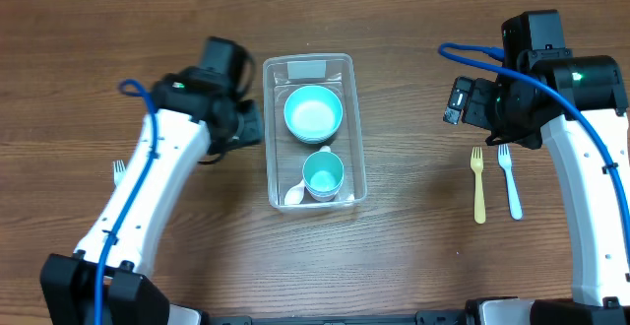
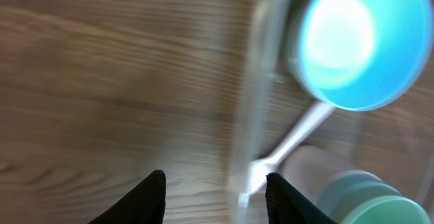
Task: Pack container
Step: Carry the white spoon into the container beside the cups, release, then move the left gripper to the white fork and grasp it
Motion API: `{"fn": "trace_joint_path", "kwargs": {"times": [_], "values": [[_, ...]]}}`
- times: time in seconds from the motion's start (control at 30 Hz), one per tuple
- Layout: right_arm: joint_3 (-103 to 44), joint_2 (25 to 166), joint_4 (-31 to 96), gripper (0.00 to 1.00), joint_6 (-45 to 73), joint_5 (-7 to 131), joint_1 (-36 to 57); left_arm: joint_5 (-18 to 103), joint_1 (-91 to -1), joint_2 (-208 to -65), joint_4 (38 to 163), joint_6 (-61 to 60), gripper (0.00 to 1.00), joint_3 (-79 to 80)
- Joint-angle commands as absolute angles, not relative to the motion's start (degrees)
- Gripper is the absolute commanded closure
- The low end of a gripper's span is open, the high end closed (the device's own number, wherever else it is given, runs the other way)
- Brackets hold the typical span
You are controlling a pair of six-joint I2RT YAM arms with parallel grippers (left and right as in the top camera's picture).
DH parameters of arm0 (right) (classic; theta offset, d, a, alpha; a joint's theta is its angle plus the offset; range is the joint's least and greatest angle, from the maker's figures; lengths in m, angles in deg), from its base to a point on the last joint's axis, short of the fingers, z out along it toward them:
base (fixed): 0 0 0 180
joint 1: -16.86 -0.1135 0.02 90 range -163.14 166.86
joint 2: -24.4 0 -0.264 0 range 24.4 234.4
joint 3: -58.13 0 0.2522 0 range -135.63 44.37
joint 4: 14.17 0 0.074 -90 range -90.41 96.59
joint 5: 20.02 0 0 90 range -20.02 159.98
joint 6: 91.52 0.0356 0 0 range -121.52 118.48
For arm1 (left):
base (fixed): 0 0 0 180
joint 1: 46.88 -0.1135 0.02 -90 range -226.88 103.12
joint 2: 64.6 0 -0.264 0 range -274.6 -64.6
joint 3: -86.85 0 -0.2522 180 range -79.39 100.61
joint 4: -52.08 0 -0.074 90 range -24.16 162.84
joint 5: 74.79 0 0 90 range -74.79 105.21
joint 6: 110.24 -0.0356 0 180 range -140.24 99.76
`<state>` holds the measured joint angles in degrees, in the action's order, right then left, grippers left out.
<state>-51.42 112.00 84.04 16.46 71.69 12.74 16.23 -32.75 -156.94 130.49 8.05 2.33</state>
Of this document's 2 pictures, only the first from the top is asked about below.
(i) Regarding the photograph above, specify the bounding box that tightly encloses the white fork left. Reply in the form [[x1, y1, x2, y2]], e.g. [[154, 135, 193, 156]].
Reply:
[[112, 160, 126, 186]]

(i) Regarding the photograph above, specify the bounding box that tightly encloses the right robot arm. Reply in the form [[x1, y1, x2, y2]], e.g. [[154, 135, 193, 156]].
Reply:
[[438, 43, 629, 324]]

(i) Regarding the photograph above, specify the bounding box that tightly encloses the yellow plastic fork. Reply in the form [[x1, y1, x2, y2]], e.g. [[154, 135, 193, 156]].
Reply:
[[470, 147, 486, 225]]

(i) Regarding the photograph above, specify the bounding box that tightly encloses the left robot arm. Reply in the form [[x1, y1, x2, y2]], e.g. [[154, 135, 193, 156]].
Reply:
[[39, 66, 263, 325]]

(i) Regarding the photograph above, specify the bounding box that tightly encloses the light blue bowl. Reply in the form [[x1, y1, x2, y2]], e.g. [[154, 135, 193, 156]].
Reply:
[[283, 85, 344, 144]]

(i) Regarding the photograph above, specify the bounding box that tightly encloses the white plastic spoon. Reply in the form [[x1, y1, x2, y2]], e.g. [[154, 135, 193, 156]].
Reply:
[[284, 162, 336, 205]]

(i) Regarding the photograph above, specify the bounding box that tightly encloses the green plastic cup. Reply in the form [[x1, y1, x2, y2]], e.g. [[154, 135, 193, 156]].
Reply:
[[302, 151, 345, 202]]

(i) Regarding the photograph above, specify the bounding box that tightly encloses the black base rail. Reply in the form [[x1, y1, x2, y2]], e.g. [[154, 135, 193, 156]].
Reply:
[[201, 310, 468, 325]]

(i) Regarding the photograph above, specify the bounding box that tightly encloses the white fork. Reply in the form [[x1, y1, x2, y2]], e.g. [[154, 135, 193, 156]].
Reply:
[[112, 160, 126, 186], [497, 144, 524, 221]]

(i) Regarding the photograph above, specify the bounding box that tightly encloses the blue plastic cup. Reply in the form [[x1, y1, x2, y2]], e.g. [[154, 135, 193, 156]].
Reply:
[[309, 190, 338, 202]]

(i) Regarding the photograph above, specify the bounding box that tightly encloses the white fork right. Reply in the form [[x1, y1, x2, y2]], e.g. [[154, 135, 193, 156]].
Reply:
[[497, 144, 524, 221]]

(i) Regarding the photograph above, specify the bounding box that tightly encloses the clear plastic container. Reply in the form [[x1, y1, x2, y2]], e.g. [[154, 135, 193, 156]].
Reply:
[[262, 53, 367, 213]]

